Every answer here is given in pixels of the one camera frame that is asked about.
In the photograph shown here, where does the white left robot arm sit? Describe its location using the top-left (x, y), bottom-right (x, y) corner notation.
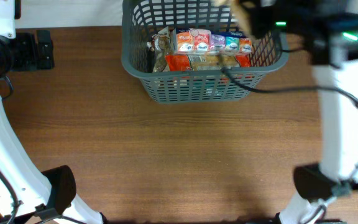
top-left (0, 1), bottom-right (107, 223)

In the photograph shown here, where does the orange pasta packet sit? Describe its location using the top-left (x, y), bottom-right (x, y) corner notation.
top-left (165, 55), bottom-right (251, 72)

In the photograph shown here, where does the beige cookie bag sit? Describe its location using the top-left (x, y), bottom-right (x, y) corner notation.
top-left (147, 26), bottom-right (173, 73)

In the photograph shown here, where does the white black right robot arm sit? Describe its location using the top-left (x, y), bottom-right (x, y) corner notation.
top-left (244, 1), bottom-right (358, 223)

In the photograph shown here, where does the beige snack bag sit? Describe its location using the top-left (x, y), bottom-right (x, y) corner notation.
top-left (211, 0), bottom-right (256, 35)

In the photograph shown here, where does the pink white tissue pack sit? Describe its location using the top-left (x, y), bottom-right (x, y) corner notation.
top-left (170, 28), bottom-right (252, 55)

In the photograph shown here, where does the grey plastic lattice basket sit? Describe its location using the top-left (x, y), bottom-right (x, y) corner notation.
top-left (121, 0), bottom-right (290, 105)

